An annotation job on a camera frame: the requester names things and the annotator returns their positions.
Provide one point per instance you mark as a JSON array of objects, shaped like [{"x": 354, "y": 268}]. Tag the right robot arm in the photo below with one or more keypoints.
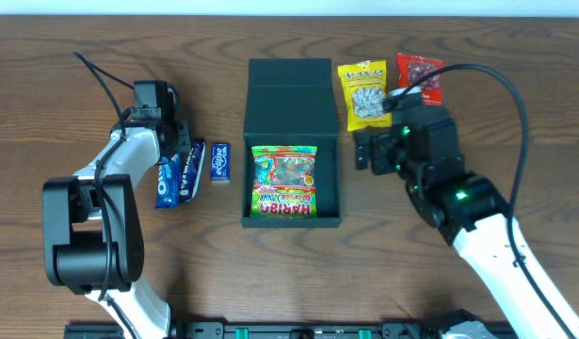
[{"x": 471, "y": 215}]

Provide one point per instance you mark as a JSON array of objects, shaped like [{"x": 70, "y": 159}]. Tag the Haribo gummy worms bag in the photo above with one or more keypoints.
[{"x": 283, "y": 185}]

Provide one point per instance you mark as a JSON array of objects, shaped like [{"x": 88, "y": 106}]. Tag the blue Eclipse mints tin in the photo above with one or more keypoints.
[{"x": 220, "y": 162}]

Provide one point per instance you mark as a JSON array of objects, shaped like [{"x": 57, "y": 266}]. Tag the purple Dairy Milk bar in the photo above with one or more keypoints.
[{"x": 191, "y": 174}]

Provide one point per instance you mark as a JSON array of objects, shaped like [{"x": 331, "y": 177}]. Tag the red Hacks candy bag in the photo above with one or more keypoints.
[{"x": 412, "y": 68}]

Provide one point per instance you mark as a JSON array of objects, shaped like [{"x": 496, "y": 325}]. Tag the blue Oreo cookie pack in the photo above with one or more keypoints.
[{"x": 169, "y": 182}]

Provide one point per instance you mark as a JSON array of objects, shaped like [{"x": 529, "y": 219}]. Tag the dark green gift box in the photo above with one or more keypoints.
[{"x": 290, "y": 102}]

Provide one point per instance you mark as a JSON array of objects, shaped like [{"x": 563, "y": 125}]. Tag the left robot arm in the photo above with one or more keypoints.
[{"x": 93, "y": 243}]

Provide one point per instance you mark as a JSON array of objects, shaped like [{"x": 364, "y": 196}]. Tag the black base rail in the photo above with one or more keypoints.
[{"x": 216, "y": 330}]

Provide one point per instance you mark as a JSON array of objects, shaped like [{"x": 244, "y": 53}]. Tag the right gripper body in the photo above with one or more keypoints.
[{"x": 378, "y": 152}]

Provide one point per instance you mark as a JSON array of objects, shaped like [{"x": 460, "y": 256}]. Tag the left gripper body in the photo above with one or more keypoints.
[{"x": 182, "y": 137}]

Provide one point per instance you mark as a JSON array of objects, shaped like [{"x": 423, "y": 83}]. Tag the yellow Hacks candy bag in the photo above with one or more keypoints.
[{"x": 364, "y": 89}]

